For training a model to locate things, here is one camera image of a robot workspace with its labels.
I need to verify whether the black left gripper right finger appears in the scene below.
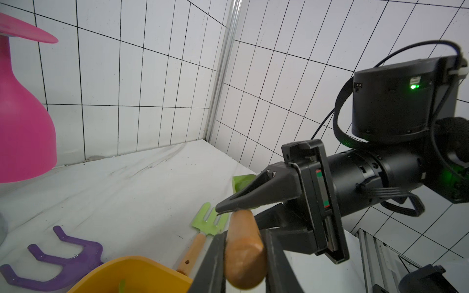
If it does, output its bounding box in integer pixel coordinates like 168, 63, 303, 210
261, 230, 304, 293

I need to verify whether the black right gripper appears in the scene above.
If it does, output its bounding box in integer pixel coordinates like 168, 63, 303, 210
216, 140, 425, 264

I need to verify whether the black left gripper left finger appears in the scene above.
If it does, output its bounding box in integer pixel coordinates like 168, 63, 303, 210
188, 232, 227, 293

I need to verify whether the light green fork rake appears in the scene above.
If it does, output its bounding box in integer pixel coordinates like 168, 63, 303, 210
224, 210, 267, 290

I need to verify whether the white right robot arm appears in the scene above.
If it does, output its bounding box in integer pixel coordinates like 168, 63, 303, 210
216, 55, 469, 289

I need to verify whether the yellow storage box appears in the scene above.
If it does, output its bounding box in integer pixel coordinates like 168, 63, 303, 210
69, 256, 192, 293

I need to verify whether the purple rake near stand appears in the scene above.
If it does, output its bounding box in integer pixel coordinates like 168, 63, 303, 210
0, 225, 105, 293

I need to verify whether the pink plastic goblet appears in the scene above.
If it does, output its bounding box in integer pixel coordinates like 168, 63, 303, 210
1, 13, 58, 183

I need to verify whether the light green spade wooden handle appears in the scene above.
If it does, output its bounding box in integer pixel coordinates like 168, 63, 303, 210
177, 202, 228, 277

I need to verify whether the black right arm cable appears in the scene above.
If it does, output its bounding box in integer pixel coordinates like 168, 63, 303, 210
311, 39, 464, 151

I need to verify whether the aluminium front rail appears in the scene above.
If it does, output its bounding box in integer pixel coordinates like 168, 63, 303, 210
356, 229, 421, 293

